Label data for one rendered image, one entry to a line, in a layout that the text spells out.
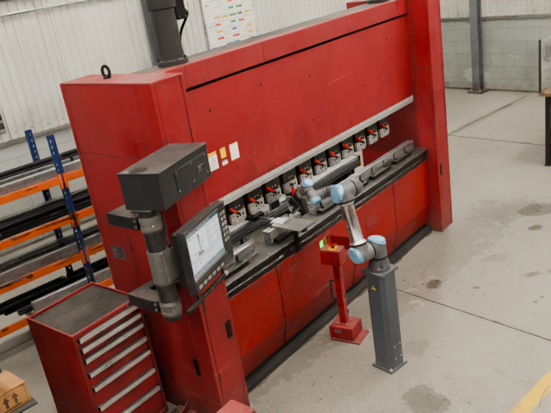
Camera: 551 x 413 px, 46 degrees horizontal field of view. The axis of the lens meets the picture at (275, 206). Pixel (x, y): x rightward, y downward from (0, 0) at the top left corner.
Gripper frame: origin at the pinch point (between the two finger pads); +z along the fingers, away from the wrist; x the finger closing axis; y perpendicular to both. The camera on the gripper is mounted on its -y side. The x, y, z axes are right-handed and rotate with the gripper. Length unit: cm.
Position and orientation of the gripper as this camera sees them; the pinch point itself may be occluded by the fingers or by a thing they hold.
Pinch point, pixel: (293, 214)
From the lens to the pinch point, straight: 480.8
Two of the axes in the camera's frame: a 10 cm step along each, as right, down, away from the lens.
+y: -6.9, -6.7, 2.7
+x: -6.5, 4.1, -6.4
